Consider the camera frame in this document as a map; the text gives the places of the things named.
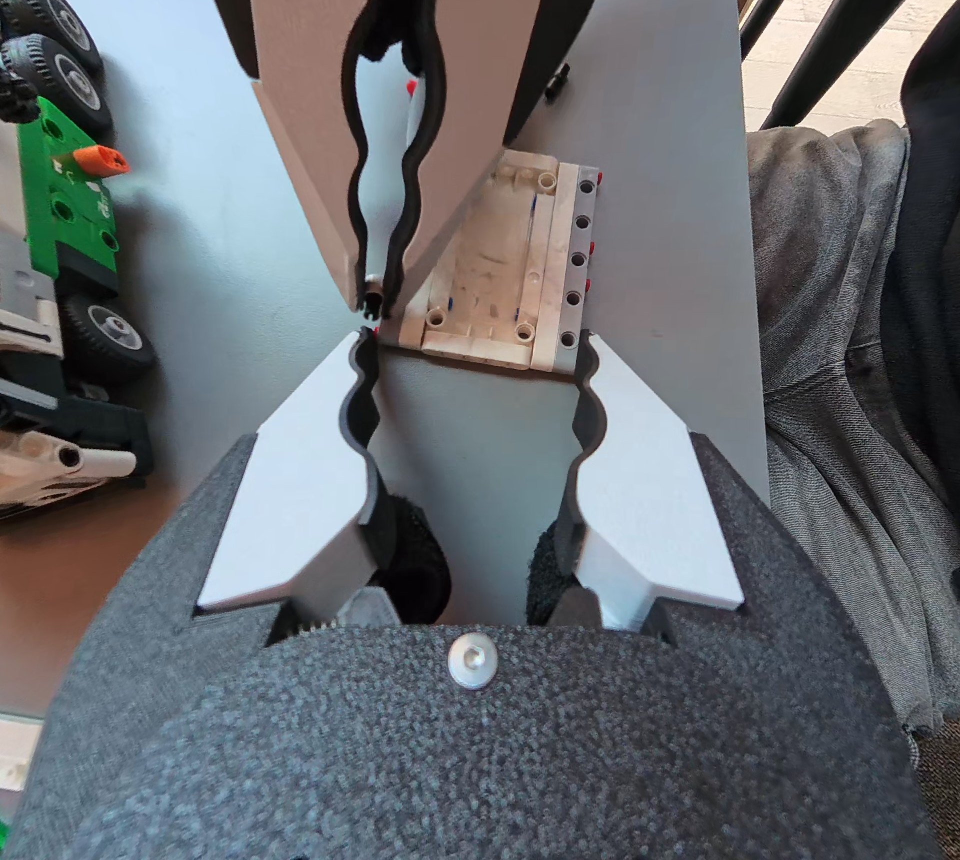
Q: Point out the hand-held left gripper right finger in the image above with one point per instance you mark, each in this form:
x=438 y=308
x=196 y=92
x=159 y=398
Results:
x=645 y=500

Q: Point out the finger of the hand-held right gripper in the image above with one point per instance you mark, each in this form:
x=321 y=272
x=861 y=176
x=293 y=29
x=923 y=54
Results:
x=307 y=50
x=480 y=50

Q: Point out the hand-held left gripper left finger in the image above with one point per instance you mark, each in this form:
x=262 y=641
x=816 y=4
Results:
x=300 y=500

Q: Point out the small black lego pin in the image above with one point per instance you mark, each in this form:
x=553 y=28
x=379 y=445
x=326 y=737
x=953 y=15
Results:
x=373 y=298

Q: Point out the white and grey lego panel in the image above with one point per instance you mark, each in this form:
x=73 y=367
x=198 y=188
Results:
x=487 y=275

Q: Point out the black lego connector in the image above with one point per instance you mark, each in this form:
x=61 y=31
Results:
x=556 y=80

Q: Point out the white and green lego truck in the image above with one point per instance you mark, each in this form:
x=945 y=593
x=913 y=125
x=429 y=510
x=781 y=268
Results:
x=67 y=200

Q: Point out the white studded lego plate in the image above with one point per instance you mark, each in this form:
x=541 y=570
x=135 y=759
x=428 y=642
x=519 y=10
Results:
x=19 y=755

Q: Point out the grey clothing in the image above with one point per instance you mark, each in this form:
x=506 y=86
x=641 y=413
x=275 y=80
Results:
x=825 y=350

